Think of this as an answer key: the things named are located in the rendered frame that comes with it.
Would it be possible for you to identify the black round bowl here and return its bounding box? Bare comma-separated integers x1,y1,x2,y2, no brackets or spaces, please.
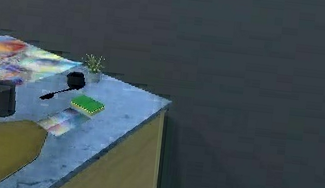
65,70,87,91

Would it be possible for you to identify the green and yellow sponge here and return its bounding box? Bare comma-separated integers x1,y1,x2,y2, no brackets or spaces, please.
69,93,107,118

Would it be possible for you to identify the blue marble top wooden counter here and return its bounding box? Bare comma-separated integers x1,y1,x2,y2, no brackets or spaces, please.
0,34,178,188

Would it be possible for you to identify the black spoon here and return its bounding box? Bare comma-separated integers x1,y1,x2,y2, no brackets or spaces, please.
38,83,79,104

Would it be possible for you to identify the small potted green plant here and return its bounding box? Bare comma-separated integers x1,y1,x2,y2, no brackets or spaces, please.
80,53,107,85

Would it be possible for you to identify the colourful painted sheet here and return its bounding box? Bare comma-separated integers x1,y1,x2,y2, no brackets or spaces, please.
0,35,85,111

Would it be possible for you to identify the small pastel coloured card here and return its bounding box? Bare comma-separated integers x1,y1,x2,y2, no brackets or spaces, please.
36,104,92,141

